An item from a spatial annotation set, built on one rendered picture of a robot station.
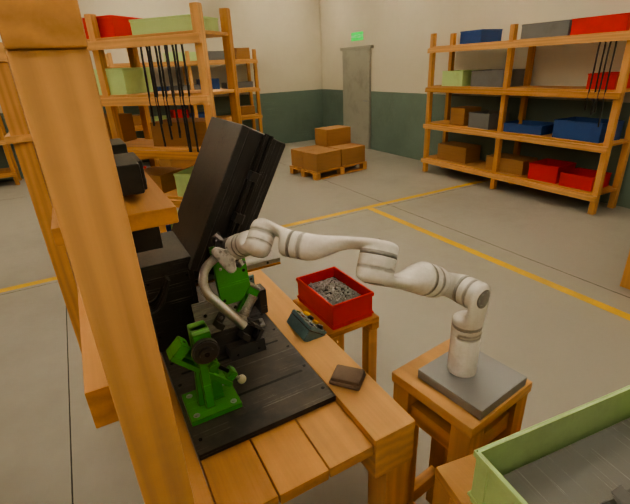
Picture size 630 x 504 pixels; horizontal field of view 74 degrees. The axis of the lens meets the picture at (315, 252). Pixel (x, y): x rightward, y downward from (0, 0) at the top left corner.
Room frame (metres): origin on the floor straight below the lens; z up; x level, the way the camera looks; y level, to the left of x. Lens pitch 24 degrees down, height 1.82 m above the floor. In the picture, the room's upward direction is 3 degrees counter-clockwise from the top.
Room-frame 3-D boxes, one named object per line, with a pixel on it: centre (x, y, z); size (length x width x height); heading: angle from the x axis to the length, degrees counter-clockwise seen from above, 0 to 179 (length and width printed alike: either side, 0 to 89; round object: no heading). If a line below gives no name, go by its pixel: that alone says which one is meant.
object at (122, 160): (1.02, 0.46, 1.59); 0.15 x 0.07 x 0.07; 28
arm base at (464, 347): (1.11, -0.47, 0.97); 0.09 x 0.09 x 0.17; 41
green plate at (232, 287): (1.34, 0.31, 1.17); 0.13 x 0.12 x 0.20; 28
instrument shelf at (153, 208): (1.26, 0.63, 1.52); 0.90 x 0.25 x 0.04; 28
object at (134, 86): (4.35, 1.81, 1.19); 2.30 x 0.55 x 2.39; 69
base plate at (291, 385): (1.38, 0.40, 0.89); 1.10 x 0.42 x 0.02; 28
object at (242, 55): (9.70, 2.58, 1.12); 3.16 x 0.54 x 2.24; 118
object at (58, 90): (1.24, 0.66, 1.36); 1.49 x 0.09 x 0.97; 28
